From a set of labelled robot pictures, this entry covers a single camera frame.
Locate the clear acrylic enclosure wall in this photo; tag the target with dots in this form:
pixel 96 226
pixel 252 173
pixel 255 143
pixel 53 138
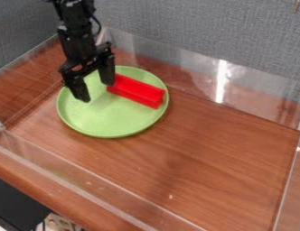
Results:
pixel 214 167

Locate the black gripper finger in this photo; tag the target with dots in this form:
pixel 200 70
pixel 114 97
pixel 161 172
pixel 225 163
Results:
pixel 78 89
pixel 108 70

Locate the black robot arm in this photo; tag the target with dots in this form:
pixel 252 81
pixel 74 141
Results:
pixel 77 17

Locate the red plastic block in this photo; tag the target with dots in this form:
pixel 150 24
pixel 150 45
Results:
pixel 137 91

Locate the clear acrylic corner bracket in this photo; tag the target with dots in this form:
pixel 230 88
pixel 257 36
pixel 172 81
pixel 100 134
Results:
pixel 101 38

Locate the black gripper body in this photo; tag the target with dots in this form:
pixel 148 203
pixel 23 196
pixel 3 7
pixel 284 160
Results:
pixel 83 54

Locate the white power strip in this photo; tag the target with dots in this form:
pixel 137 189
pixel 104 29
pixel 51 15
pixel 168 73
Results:
pixel 58 223

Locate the green round plate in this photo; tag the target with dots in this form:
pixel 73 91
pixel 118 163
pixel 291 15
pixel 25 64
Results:
pixel 110 116

